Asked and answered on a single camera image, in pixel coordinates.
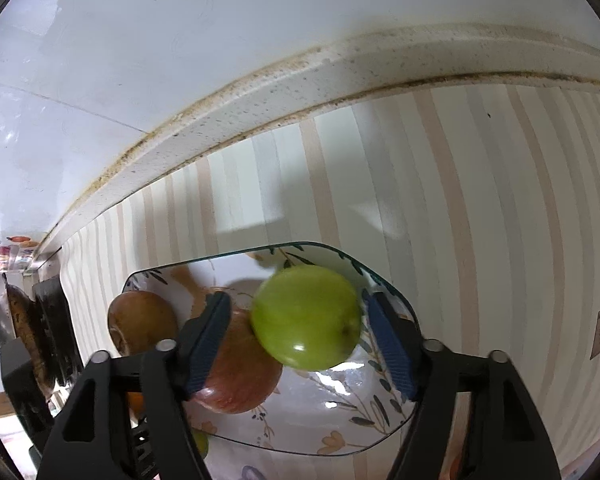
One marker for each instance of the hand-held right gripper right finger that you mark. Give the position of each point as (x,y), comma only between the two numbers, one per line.
(390,345)

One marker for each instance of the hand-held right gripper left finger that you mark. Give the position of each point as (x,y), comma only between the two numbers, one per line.
(207,345)

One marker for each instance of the floral oval plate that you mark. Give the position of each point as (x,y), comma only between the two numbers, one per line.
(340,405)

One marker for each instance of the red apple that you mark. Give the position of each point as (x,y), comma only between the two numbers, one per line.
(245,375)

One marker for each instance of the brown round fruit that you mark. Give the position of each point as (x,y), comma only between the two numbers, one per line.
(140,320)

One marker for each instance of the black gas stove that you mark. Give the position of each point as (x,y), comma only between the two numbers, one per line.
(55,330)

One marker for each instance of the striped cat counter mat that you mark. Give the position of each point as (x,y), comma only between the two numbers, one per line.
(430,185)

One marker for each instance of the dark wok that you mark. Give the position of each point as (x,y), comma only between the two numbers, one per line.
(22,325)

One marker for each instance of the colourful wall stickers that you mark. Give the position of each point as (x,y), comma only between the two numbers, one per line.
(10,255)

